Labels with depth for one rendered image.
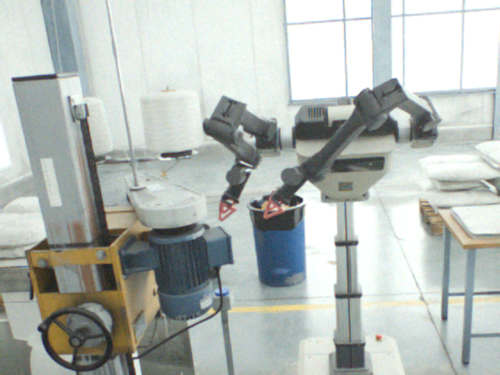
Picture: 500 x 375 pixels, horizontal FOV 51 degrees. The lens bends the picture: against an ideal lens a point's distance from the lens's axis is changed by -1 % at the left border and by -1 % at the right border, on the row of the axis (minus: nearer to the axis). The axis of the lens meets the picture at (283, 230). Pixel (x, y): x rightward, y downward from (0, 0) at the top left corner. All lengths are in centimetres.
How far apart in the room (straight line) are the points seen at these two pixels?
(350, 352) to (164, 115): 155
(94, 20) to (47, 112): 908
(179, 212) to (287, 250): 273
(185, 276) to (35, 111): 55
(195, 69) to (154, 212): 858
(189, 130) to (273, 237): 259
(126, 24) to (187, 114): 877
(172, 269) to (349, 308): 122
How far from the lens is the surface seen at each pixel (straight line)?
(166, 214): 134
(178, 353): 240
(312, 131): 202
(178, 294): 145
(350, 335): 254
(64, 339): 155
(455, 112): 1004
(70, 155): 135
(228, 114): 154
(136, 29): 1015
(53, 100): 134
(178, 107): 145
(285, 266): 408
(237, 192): 192
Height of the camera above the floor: 177
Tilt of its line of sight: 19 degrees down
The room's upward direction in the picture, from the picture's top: 4 degrees counter-clockwise
